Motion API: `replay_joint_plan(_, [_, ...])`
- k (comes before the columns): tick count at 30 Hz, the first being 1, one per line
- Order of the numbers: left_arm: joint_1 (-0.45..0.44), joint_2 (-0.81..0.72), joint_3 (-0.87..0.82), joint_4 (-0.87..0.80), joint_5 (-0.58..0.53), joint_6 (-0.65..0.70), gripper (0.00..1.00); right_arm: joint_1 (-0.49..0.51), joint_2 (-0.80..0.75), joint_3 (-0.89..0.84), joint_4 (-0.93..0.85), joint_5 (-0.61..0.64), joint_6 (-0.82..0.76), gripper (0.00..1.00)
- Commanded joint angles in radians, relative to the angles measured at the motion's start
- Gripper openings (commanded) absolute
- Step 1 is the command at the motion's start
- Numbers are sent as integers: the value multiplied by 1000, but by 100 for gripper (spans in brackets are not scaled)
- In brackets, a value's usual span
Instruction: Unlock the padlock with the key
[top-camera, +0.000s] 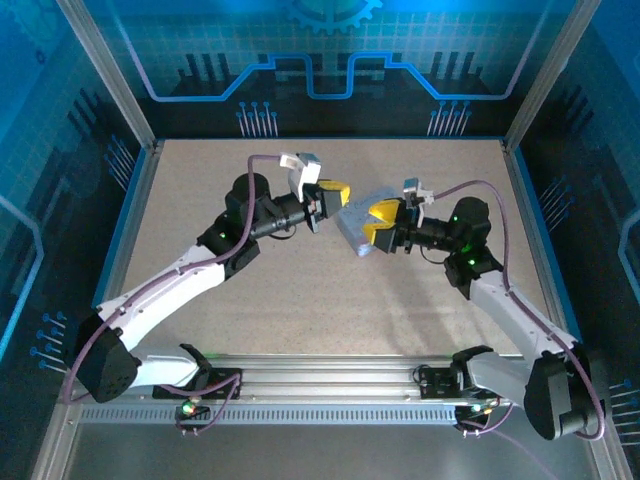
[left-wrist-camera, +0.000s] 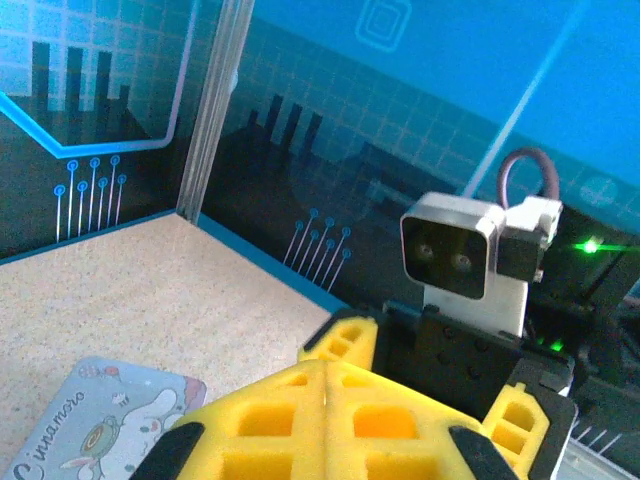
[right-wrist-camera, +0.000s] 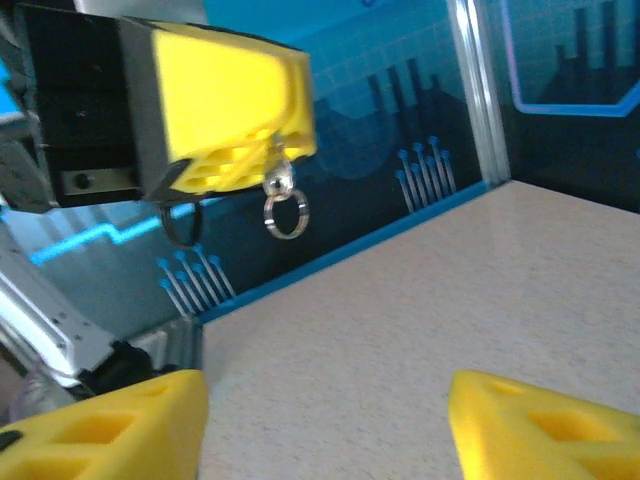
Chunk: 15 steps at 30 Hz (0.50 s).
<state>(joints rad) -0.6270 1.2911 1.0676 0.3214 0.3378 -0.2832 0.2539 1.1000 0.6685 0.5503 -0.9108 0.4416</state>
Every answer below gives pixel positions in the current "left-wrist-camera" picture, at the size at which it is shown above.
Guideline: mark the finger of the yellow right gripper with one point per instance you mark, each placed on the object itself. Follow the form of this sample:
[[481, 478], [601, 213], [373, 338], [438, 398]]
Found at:
[[537, 435], [362, 345]]

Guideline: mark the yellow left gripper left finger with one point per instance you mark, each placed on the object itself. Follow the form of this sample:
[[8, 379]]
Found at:
[[280, 450]]

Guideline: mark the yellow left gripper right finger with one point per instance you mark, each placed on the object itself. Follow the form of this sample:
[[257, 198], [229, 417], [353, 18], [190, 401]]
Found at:
[[430, 450]]

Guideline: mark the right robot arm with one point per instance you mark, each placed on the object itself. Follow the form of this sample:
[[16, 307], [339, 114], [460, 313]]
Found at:
[[600, 310]]

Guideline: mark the clear plastic bag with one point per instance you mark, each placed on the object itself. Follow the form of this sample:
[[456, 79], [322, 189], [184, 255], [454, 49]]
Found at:
[[100, 415]]

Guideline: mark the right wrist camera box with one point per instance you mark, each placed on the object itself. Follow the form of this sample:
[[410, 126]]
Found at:
[[445, 250]]

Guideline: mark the aluminium frame post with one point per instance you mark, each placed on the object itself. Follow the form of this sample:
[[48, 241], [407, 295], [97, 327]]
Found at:
[[210, 125]]

